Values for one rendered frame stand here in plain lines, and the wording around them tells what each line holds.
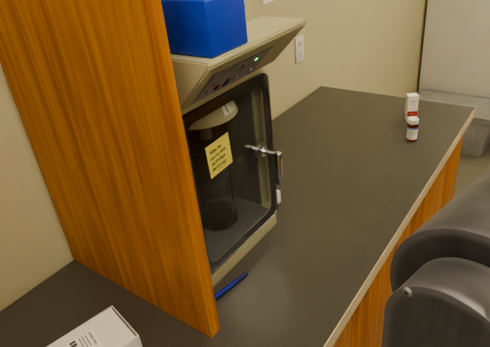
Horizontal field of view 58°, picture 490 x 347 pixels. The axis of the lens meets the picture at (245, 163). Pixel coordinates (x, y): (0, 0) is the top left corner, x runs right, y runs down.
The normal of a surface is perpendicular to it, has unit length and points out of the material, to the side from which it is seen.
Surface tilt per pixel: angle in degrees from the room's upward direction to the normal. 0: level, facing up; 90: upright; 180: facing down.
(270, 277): 0
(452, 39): 90
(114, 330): 0
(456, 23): 90
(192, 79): 90
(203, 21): 90
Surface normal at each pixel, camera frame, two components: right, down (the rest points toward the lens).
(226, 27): 0.80, 0.22
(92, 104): -0.58, 0.44
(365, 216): -0.10, -0.87
